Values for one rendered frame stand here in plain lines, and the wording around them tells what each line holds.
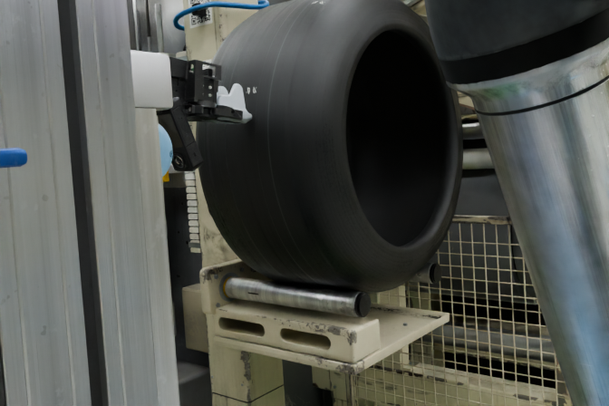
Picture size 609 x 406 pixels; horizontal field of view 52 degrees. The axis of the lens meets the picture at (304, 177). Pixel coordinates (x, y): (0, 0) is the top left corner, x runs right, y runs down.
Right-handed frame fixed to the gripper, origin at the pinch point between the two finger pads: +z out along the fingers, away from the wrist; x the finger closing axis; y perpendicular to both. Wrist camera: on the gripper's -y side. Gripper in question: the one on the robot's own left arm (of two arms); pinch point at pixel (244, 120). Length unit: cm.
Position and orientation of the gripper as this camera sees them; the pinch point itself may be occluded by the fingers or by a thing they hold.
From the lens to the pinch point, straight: 103.6
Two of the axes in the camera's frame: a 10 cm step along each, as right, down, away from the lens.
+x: -7.7, 0.2, 6.3
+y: 0.1, -10.0, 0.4
